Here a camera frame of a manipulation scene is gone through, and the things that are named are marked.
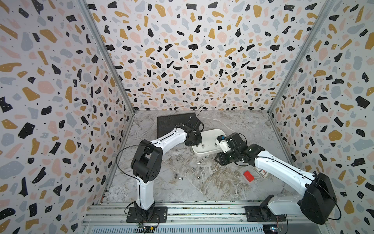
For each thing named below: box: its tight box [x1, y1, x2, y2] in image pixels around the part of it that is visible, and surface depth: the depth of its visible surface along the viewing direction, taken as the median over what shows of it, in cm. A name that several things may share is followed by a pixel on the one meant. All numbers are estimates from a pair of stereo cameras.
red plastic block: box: [243, 170, 255, 183], surface depth 87 cm
